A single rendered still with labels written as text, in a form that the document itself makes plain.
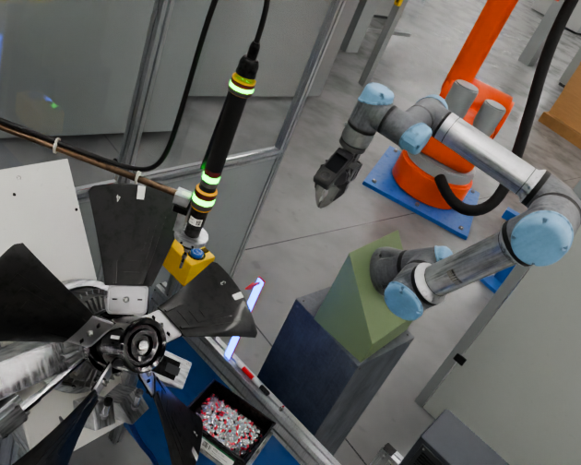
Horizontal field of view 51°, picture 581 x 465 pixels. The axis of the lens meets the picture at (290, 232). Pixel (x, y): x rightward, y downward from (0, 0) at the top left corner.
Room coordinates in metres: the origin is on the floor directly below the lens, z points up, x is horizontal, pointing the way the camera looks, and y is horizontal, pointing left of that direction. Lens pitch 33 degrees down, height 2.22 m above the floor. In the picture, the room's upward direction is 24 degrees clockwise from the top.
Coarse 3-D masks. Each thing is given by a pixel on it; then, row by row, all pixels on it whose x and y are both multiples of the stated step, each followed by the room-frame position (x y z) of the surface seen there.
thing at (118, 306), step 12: (108, 288) 0.96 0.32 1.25; (120, 288) 0.97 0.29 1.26; (132, 288) 0.98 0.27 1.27; (144, 288) 0.98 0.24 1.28; (108, 300) 0.95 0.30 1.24; (120, 300) 0.95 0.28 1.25; (132, 300) 0.96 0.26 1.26; (144, 300) 0.96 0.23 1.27; (108, 312) 0.93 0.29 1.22; (120, 312) 0.94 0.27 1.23; (132, 312) 0.94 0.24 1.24; (144, 312) 0.95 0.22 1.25
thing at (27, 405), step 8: (80, 360) 0.86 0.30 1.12; (72, 368) 0.84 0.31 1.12; (56, 376) 0.81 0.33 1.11; (64, 376) 0.82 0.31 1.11; (48, 384) 0.79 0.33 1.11; (56, 384) 0.79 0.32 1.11; (40, 392) 0.76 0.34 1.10; (48, 392) 0.77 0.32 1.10; (24, 400) 0.74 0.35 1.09; (32, 400) 0.74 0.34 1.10; (40, 400) 0.75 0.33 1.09; (24, 408) 0.72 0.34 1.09
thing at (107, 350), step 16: (112, 320) 0.94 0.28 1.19; (128, 320) 0.90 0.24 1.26; (144, 320) 0.91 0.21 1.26; (128, 336) 0.87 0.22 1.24; (144, 336) 0.90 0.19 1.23; (160, 336) 0.93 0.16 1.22; (96, 352) 0.88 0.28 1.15; (112, 352) 0.85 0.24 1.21; (128, 352) 0.86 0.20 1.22; (144, 352) 0.88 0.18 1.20; (160, 352) 0.91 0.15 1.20; (96, 368) 0.86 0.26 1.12; (112, 368) 0.88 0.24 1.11; (128, 368) 0.83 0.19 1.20; (144, 368) 0.86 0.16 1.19
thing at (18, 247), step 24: (0, 264) 0.76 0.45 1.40; (24, 264) 0.79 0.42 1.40; (0, 288) 0.75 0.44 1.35; (24, 288) 0.78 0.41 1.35; (48, 288) 0.80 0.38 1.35; (0, 312) 0.74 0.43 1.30; (24, 312) 0.77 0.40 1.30; (48, 312) 0.80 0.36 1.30; (72, 312) 0.82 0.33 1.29; (0, 336) 0.75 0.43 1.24; (24, 336) 0.78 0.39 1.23; (48, 336) 0.80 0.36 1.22
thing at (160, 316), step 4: (152, 312) 1.02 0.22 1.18; (156, 312) 1.03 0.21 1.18; (160, 312) 1.03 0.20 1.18; (148, 316) 1.01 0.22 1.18; (156, 316) 1.01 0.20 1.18; (160, 316) 1.02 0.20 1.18; (164, 316) 1.03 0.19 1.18; (156, 320) 1.00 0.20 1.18; (160, 320) 1.01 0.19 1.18; (164, 320) 1.02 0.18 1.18; (168, 320) 1.02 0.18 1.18; (164, 324) 1.00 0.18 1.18; (168, 324) 1.01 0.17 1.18; (172, 324) 1.01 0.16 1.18; (164, 328) 0.99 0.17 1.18; (168, 328) 1.00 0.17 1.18; (172, 328) 1.00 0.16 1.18; (176, 328) 1.01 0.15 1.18; (172, 332) 0.99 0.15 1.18; (176, 332) 1.00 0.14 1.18; (180, 332) 1.00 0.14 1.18; (168, 336) 0.98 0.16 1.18; (172, 336) 0.98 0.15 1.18; (176, 336) 0.98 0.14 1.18; (168, 340) 0.96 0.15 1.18
